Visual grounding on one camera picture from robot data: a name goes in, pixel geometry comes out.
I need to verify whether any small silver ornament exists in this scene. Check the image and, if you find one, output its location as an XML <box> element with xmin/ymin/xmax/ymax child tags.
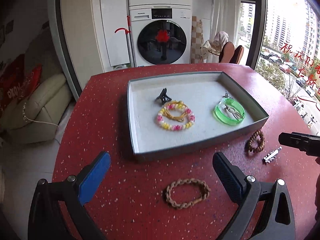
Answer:
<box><xmin>221</xmin><ymin>90</ymin><xmax>233</xmax><ymax>104</ymax></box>

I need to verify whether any red embroidered pillow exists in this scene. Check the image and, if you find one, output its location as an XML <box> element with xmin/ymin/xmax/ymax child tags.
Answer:
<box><xmin>7</xmin><ymin>64</ymin><xmax>43</xmax><ymax>107</ymax></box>

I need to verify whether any red-handled mop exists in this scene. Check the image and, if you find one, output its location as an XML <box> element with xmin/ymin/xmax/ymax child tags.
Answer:
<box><xmin>114</xmin><ymin>15</ymin><xmax>133</xmax><ymax>68</ymax></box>

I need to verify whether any red window decal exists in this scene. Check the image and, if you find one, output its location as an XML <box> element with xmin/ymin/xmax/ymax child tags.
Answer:
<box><xmin>279</xmin><ymin>39</ymin><xmax>320</xmax><ymax>105</ymax></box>

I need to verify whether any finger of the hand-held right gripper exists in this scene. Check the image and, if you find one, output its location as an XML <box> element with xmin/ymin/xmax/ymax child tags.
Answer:
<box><xmin>278</xmin><ymin>132</ymin><xmax>320</xmax><ymax>157</ymax></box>
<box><xmin>292</xmin><ymin>131</ymin><xmax>320</xmax><ymax>139</ymax></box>

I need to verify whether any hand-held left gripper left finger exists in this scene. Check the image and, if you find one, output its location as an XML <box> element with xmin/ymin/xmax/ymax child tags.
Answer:
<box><xmin>28</xmin><ymin>151</ymin><xmax>111</xmax><ymax>240</ymax></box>

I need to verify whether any green bangle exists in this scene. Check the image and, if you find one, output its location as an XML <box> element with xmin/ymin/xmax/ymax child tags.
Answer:
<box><xmin>214</xmin><ymin>99</ymin><xmax>246</xmax><ymax>125</ymax></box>

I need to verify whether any white cable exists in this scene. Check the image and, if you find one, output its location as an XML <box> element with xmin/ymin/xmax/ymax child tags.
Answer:
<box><xmin>22</xmin><ymin>102</ymin><xmax>61</xmax><ymax>145</ymax></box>

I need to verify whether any white washing machine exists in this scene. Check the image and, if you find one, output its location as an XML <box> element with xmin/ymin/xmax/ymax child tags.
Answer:
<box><xmin>128</xmin><ymin>4</ymin><xmax>193</xmax><ymax>68</ymax></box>

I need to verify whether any cream leather sofa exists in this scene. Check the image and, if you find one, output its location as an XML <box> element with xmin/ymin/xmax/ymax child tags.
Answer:
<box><xmin>0</xmin><ymin>37</ymin><xmax>67</xmax><ymax>145</ymax></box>

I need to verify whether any yellow hair tie with bead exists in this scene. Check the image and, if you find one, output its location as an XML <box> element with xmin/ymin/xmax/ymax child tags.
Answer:
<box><xmin>162</xmin><ymin>100</ymin><xmax>191</xmax><ymax>123</ymax></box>

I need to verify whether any black hair claw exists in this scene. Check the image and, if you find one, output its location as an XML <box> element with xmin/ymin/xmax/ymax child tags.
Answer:
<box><xmin>156</xmin><ymin>88</ymin><xmax>173</xmax><ymax>105</ymax></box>

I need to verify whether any braided beige bracelet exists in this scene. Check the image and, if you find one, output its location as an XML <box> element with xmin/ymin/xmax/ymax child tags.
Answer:
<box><xmin>163</xmin><ymin>178</ymin><xmax>211</xmax><ymax>209</ymax></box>

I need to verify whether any white curtain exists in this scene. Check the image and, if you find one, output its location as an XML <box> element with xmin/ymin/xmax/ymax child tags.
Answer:
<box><xmin>212</xmin><ymin>0</ymin><xmax>242</xmax><ymax>43</ymax></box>

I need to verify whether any silver hair clip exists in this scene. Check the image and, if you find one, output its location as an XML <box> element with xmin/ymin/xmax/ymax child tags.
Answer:
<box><xmin>262</xmin><ymin>147</ymin><xmax>283</xmax><ymax>165</ymax></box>

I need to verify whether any pink yellow spiral bracelet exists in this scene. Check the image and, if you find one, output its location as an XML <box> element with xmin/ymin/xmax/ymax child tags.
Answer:
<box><xmin>157</xmin><ymin>104</ymin><xmax>195</xmax><ymax>131</ymax></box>

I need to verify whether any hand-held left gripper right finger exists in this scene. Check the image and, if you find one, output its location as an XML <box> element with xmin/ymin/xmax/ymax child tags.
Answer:
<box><xmin>212</xmin><ymin>152</ymin><xmax>296</xmax><ymax>240</ymax></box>

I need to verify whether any brown striped spiral hair tie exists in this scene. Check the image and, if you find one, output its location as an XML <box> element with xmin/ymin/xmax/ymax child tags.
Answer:
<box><xmin>244</xmin><ymin>129</ymin><xmax>265</xmax><ymax>154</ymax></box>

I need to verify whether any white cloth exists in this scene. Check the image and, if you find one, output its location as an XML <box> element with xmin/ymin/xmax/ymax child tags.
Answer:
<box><xmin>201</xmin><ymin>31</ymin><xmax>229</xmax><ymax>63</ymax></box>

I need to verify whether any grey tray box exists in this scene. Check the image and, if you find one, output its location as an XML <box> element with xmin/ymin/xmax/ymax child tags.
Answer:
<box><xmin>127</xmin><ymin>71</ymin><xmax>270</xmax><ymax>162</ymax></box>

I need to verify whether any brown chair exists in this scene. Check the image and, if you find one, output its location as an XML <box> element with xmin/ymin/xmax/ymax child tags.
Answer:
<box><xmin>218</xmin><ymin>42</ymin><xmax>236</xmax><ymax>65</ymax></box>
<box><xmin>233</xmin><ymin>45</ymin><xmax>244</xmax><ymax>65</ymax></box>

